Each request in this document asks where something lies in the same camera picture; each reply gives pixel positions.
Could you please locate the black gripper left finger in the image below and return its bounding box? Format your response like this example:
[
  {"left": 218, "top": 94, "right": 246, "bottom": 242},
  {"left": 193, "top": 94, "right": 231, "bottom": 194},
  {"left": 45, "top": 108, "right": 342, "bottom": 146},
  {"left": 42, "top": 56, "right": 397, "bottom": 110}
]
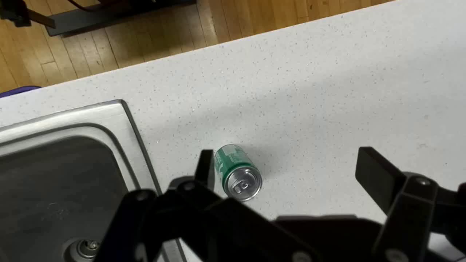
[{"left": 93, "top": 149, "right": 311, "bottom": 262}]

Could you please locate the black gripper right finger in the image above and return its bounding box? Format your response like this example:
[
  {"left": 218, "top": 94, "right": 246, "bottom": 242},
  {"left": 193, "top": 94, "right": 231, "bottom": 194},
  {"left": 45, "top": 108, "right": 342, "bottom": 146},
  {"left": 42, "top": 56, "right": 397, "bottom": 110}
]
[{"left": 353, "top": 146, "right": 466, "bottom": 262}]

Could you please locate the green soda can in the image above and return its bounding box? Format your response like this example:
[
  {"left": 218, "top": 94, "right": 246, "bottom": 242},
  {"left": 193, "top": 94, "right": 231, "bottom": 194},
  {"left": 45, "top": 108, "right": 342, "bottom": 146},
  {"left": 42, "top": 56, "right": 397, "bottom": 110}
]
[{"left": 213, "top": 143, "right": 263, "bottom": 203}]

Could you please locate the metal sink drain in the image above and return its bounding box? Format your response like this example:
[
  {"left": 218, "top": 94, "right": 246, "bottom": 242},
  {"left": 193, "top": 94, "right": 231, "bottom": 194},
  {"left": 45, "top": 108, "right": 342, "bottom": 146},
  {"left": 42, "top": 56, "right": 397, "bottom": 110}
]
[{"left": 63, "top": 238, "right": 103, "bottom": 262}]

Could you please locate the stainless steel double sink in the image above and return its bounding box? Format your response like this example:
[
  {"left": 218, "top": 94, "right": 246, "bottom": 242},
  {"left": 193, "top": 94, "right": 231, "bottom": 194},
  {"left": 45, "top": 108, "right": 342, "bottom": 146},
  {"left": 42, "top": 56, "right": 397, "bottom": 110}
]
[{"left": 0, "top": 99, "right": 187, "bottom": 262}]

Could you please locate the black metal furniture base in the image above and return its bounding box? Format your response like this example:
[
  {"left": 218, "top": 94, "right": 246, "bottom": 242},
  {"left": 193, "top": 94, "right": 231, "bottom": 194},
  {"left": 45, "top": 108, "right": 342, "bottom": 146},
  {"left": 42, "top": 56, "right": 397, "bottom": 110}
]
[{"left": 45, "top": 0, "right": 197, "bottom": 38}]

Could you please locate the purple object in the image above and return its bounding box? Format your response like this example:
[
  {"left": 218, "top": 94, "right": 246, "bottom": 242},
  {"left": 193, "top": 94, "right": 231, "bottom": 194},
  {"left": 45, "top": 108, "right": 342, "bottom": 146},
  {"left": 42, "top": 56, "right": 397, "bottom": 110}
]
[{"left": 0, "top": 86, "right": 42, "bottom": 99}]

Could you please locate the black furniture leg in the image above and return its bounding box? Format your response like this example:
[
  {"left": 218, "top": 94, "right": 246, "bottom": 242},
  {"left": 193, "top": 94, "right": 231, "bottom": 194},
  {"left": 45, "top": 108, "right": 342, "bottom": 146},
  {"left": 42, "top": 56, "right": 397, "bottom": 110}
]
[{"left": 0, "top": 0, "right": 55, "bottom": 30}]

